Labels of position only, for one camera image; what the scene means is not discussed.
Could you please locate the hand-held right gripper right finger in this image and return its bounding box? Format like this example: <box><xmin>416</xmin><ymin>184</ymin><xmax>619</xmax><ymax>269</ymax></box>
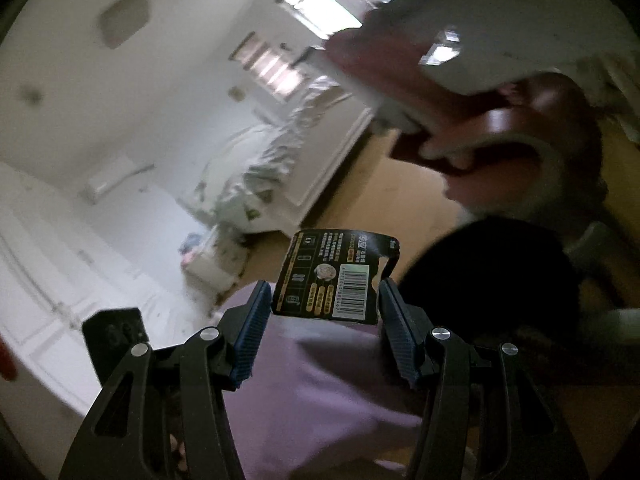
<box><xmin>377</xmin><ymin>277</ymin><xmax>591</xmax><ymax>480</ymax></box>

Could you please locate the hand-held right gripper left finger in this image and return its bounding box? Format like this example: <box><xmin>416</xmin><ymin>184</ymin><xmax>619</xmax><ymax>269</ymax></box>
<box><xmin>59</xmin><ymin>280</ymin><xmax>273</xmax><ymax>480</ymax></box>

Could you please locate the black battery card package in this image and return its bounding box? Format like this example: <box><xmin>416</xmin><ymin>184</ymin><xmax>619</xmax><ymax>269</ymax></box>
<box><xmin>271</xmin><ymin>229</ymin><xmax>401</xmax><ymax>325</ymax></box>

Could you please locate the white wardrobe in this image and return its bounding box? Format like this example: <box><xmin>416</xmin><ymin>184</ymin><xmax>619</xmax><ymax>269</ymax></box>
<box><xmin>0</xmin><ymin>160</ymin><xmax>221</xmax><ymax>421</ymax></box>

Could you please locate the purple round mat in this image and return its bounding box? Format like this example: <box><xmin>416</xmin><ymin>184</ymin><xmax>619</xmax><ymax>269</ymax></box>
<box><xmin>210</xmin><ymin>280</ymin><xmax>436</xmax><ymax>480</ymax></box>

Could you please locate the white nightstand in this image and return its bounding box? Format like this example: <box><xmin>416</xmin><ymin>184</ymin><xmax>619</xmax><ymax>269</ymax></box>
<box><xmin>180</xmin><ymin>225</ymin><xmax>251</xmax><ymax>291</ymax></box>

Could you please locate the red hanging object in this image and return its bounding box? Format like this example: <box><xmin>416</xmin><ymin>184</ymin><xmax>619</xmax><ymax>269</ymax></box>
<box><xmin>0</xmin><ymin>337</ymin><xmax>18</xmax><ymax>381</ymax></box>

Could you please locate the white air conditioner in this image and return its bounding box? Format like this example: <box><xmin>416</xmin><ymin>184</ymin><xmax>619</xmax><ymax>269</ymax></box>
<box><xmin>82</xmin><ymin>156</ymin><xmax>136</xmax><ymax>203</ymax></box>

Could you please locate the floral bed quilt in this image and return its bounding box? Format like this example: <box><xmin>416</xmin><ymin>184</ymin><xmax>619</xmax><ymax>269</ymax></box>
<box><xmin>192</xmin><ymin>77</ymin><xmax>346</xmax><ymax>231</ymax></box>

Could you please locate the window with blinds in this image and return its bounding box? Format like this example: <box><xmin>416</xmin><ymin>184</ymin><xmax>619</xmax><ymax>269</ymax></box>
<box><xmin>230</xmin><ymin>32</ymin><xmax>311</xmax><ymax>96</ymax></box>

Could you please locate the ceiling lamp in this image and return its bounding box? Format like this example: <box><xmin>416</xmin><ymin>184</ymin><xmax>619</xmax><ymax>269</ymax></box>
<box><xmin>97</xmin><ymin>0</ymin><xmax>152</xmax><ymax>50</ymax></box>

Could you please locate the bright window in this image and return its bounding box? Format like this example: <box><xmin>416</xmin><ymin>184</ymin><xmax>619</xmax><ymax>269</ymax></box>
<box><xmin>277</xmin><ymin>0</ymin><xmax>363</xmax><ymax>38</ymax></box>

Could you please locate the white cloth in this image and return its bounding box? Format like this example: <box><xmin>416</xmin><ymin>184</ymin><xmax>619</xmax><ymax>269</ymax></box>
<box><xmin>360</xmin><ymin>0</ymin><xmax>640</xmax><ymax>121</ymax></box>

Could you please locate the white bed frame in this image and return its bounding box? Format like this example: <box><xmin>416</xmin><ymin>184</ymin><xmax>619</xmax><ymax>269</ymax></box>
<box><xmin>182</xmin><ymin>72</ymin><xmax>376</xmax><ymax>233</ymax></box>

